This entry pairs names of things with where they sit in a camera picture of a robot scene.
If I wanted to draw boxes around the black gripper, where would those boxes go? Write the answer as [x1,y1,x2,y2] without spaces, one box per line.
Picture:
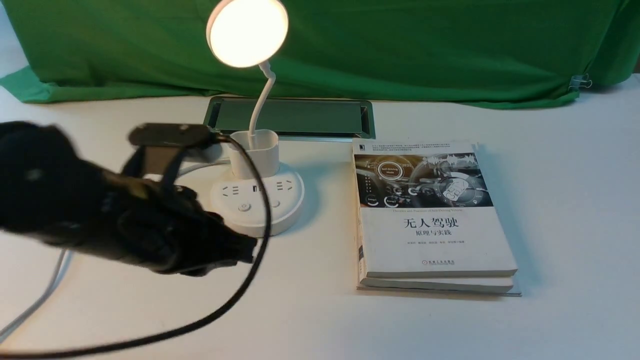
[102,172,259,277]

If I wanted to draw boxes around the white desk lamp with base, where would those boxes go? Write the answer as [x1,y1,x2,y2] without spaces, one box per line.
[205,0,306,238]

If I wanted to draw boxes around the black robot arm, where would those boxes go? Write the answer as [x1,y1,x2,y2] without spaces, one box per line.
[0,121,258,277]

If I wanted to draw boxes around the white book with car cover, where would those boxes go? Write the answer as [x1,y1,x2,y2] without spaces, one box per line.
[352,139,521,296]

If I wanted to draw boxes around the green backdrop cloth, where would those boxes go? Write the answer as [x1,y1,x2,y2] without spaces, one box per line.
[1,0,640,109]

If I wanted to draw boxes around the silver binder clip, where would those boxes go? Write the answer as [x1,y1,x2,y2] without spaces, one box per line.
[567,73,594,92]

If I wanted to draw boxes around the black camera cable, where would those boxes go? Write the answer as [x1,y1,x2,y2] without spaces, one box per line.
[0,133,273,360]

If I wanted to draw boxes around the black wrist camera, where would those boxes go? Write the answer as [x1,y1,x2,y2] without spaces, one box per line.
[121,123,223,191]

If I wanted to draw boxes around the metal desk cable tray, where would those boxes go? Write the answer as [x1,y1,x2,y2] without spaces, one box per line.
[203,95,377,142]

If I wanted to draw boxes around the white power cable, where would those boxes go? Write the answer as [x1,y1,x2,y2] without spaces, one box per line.
[0,159,232,343]

